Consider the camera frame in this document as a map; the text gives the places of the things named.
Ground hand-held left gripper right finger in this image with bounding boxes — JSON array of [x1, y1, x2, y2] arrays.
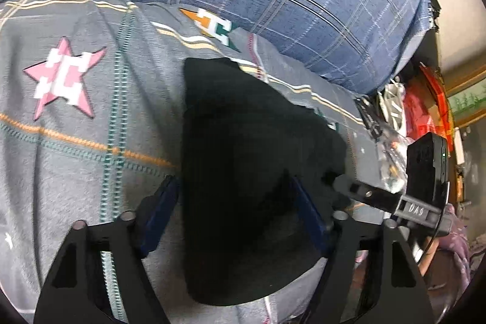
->
[[286, 175, 435, 324]]

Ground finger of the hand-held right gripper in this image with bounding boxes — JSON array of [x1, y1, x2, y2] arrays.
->
[[328, 174, 405, 220]]

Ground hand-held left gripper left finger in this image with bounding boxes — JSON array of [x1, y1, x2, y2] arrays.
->
[[34, 175, 180, 324]]

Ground black pants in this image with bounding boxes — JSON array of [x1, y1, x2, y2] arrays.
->
[[181, 57, 348, 306]]

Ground person's right forearm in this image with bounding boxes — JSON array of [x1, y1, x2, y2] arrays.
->
[[418, 206, 475, 309]]

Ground clear plastic bag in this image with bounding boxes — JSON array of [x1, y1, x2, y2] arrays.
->
[[376, 127, 410, 193]]

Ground red plastic bag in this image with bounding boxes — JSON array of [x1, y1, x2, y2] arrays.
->
[[402, 64, 456, 154]]

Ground white grey plastic bag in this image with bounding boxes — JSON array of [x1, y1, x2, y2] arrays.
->
[[378, 79, 407, 131]]

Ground black flat packet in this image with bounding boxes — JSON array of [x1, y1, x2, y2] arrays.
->
[[355, 96, 384, 140]]

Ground wood-framed green panel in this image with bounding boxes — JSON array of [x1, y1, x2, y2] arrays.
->
[[444, 70, 486, 128]]

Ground grey printed bed sheet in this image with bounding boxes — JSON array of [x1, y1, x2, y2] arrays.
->
[[0, 0, 384, 324]]

